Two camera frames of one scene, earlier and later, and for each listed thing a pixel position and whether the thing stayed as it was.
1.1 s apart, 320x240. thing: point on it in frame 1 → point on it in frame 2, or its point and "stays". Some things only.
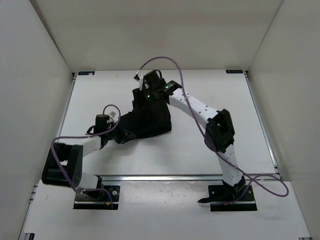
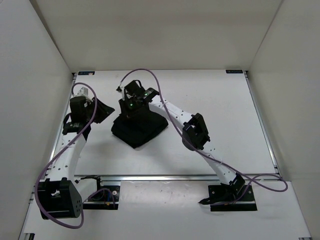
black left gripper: x=123 y=133 → x=105 y=110
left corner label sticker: x=86 y=73 stays
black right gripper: x=139 y=95 → x=125 y=110
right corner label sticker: x=234 y=71 stays
